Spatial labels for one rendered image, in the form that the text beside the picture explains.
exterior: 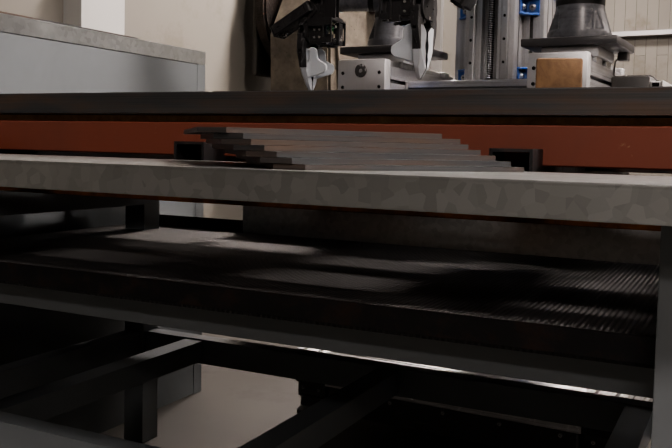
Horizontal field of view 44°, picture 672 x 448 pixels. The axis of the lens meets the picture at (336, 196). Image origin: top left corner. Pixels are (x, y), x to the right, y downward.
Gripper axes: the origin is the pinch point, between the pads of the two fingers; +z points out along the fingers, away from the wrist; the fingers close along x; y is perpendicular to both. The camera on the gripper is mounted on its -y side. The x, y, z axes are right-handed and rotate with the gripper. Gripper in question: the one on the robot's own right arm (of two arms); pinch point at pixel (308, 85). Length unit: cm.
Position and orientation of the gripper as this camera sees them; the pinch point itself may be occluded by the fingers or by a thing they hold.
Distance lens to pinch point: 181.7
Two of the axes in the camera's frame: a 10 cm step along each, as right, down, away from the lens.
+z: -0.2, 10.0, 0.6
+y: 9.0, 0.5, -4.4
